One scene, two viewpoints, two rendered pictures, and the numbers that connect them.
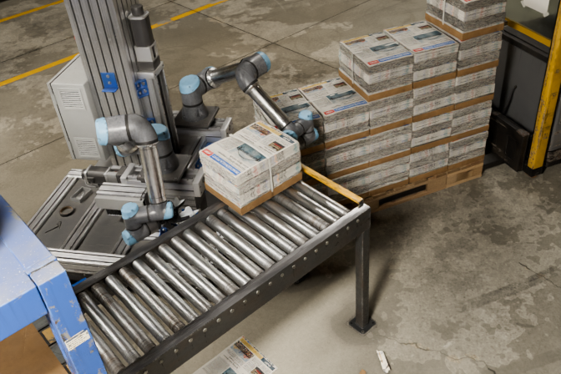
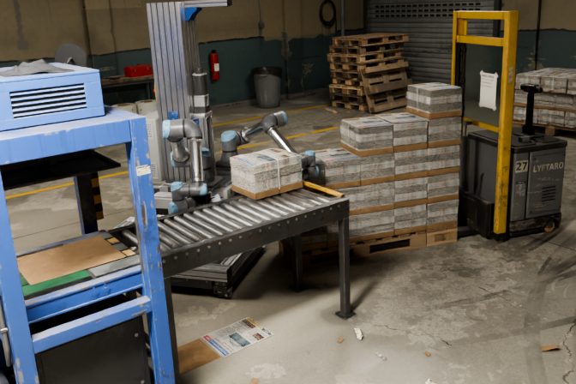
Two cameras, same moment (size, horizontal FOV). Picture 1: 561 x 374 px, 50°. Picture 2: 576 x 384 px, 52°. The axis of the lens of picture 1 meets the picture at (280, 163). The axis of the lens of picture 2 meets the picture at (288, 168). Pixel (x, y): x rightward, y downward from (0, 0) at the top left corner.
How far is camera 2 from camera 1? 154 cm
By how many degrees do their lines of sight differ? 20
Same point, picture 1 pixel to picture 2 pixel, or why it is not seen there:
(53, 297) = (136, 131)
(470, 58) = (437, 134)
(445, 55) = (417, 129)
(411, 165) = (396, 219)
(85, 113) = (153, 141)
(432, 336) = (400, 322)
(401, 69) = (383, 135)
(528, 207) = (492, 258)
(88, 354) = (147, 184)
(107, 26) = (177, 77)
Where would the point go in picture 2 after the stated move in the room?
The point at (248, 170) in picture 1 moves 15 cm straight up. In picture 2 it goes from (262, 164) to (261, 141)
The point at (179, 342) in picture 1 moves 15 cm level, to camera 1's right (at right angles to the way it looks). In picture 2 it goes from (201, 244) to (230, 243)
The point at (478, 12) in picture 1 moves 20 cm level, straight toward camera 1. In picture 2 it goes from (441, 99) to (437, 103)
